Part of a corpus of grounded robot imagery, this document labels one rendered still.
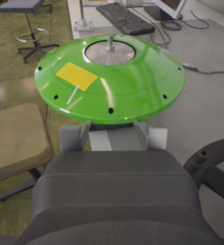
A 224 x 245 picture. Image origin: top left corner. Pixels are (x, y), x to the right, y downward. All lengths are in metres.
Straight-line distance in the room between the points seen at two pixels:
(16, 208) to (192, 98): 1.28
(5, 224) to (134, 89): 1.30
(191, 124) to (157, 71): 0.21
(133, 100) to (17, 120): 0.76
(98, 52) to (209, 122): 0.34
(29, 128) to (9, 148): 0.12
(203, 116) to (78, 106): 0.37
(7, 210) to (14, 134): 0.70
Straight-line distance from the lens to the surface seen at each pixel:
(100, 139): 0.42
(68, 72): 0.33
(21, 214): 1.42
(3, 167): 0.83
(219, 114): 0.56
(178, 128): 0.47
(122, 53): 0.36
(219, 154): 0.37
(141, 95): 0.29
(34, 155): 0.80
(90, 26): 0.99
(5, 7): 2.60
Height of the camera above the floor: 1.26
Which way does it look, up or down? 50 degrees down
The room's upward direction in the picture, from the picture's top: 1 degrees clockwise
